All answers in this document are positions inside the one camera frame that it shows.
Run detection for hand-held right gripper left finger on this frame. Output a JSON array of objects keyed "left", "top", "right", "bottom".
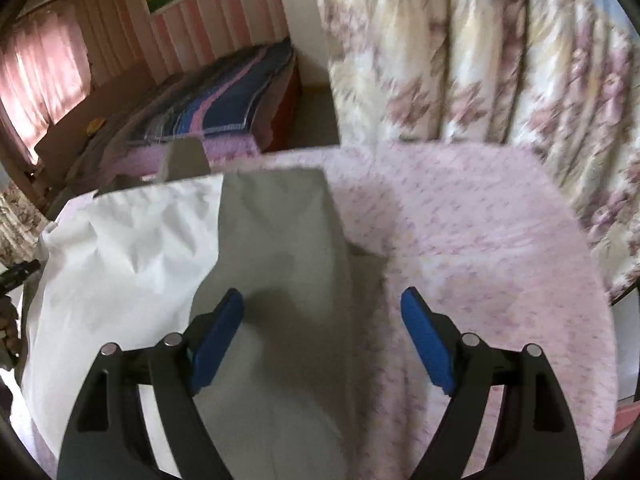
[{"left": 56, "top": 287, "right": 246, "bottom": 480}]

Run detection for person's left hand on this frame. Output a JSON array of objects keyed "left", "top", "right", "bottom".
[{"left": 0, "top": 294, "right": 22, "bottom": 372}]

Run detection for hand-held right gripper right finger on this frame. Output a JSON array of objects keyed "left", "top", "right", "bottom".
[{"left": 400, "top": 286, "right": 585, "bottom": 480}]

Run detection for pink curtain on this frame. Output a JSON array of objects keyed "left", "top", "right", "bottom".
[{"left": 0, "top": 9, "right": 95, "bottom": 163}]

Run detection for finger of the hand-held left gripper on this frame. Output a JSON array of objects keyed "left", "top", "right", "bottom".
[{"left": 0, "top": 259, "right": 42, "bottom": 292}]

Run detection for bed with brown sheet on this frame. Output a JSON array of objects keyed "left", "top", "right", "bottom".
[{"left": 32, "top": 39, "right": 302, "bottom": 196}]

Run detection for white and grey garment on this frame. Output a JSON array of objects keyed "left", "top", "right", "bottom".
[{"left": 17, "top": 139, "right": 391, "bottom": 480}]

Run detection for blue curtain with floral hem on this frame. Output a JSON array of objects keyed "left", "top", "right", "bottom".
[
  {"left": 0, "top": 182, "right": 53, "bottom": 263},
  {"left": 310, "top": 0, "right": 640, "bottom": 303}
]

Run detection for pink floral bedsheet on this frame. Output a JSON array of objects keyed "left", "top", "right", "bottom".
[{"left": 10, "top": 141, "right": 620, "bottom": 480}]

